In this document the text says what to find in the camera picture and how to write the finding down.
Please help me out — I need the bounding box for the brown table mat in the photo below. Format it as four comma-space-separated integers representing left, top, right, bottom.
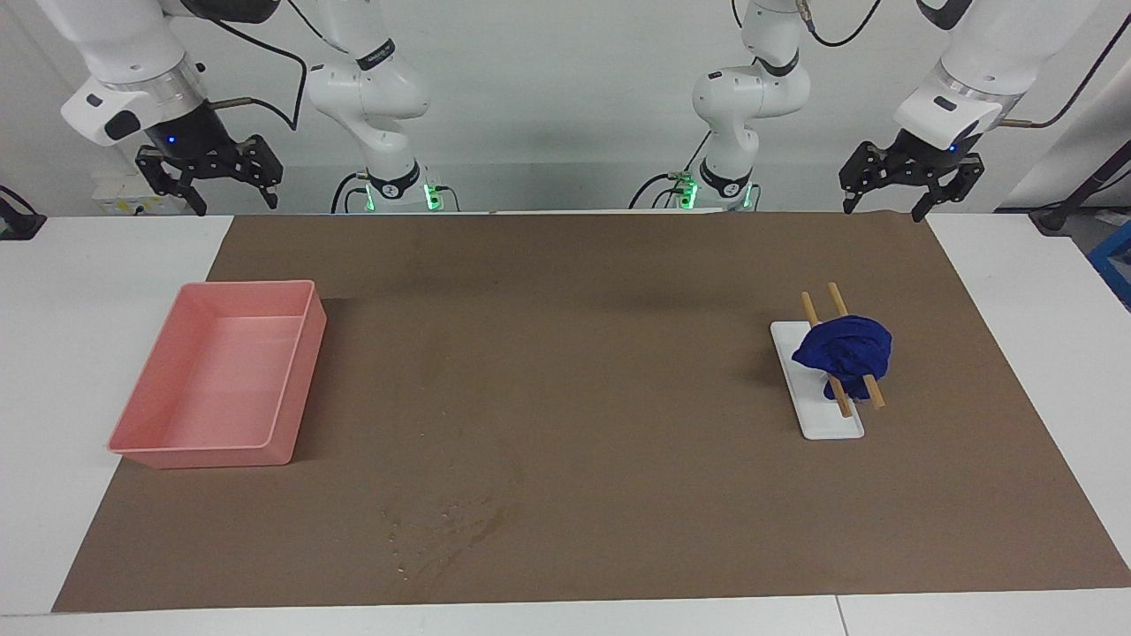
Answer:
51, 212, 1131, 613

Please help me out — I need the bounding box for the blue towel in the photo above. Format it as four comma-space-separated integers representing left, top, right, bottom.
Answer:
792, 315, 893, 400

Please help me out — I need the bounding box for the black left arm base cable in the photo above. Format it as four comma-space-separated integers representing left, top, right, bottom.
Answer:
629, 132, 713, 211

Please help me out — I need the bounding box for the white wall socket box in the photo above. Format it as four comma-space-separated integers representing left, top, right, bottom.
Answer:
91, 172, 173, 216

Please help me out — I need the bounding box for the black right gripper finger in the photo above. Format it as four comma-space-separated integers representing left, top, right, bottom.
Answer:
135, 146, 209, 216
225, 134, 284, 210

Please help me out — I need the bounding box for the black right arm base cable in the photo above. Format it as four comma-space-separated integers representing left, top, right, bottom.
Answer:
330, 171, 368, 214

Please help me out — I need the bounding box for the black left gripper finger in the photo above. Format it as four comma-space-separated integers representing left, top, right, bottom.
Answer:
912, 155, 984, 222
839, 141, 902, 215

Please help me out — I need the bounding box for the black clamp mount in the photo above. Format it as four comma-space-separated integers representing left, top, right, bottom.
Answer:
0, 185, 47, 241

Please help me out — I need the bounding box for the black arm base cable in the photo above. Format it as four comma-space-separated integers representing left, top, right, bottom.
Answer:
629, 132, 713, 211
330, 171, 368, 214

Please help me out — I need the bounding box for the wooden dowel rod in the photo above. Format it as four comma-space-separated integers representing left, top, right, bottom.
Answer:
801, 291, 853, 419
827, 282, 886, 410

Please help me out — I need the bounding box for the black right arm gripper cable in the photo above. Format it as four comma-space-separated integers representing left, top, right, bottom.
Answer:
199, 0, 310, 132

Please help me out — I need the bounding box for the spilled water puddle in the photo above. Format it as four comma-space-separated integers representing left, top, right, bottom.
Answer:
380, 490, 522, 579

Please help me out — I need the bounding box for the white rectangular rack tray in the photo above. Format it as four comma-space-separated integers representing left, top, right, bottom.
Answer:
770, 320, 865, 441

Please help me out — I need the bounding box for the black arm gripper cable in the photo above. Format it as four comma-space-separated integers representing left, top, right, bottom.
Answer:
1003, 13, 1131, 130
199, 0, 310, 132

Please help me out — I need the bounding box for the black left arm gripper cable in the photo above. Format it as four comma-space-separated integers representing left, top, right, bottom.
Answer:
1003, 13, 1131, 130

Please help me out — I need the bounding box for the pink plastic bin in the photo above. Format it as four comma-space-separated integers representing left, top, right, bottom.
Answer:
107, 280, 328, 469

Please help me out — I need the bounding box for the black stand leg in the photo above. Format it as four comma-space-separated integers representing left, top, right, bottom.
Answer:
1029, 146, 1131, 235

